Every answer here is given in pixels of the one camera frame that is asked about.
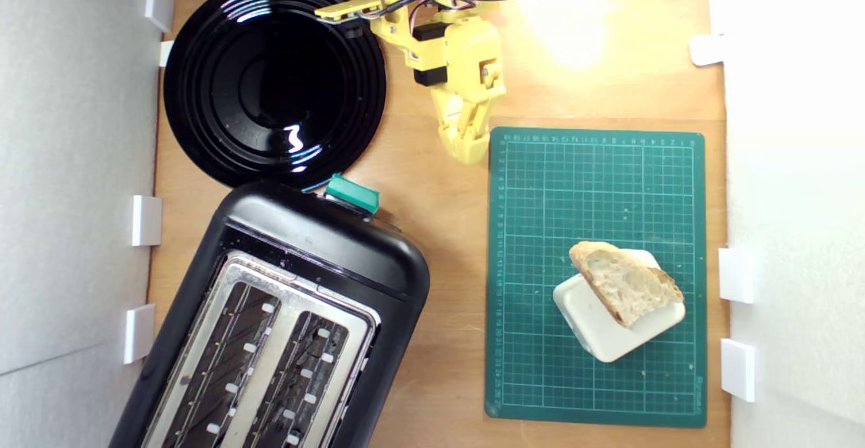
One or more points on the black round plate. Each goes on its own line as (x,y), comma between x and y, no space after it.
(270,83)

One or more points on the white wall clip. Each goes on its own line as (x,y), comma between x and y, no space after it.
(738,370)
(166,53)
(147,221)
(706,49)
(735,276)
(140,333)
(161,1)

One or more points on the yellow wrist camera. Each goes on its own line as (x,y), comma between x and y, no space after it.
(346,10)

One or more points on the brown bread slice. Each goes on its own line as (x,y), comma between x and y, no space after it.
(628,286)

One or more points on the green cutting mat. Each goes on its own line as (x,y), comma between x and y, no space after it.
(540,198)

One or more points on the black two-slot toaster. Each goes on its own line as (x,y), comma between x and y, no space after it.
(324,245)

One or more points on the white block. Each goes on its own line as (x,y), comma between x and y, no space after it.
(608,336)

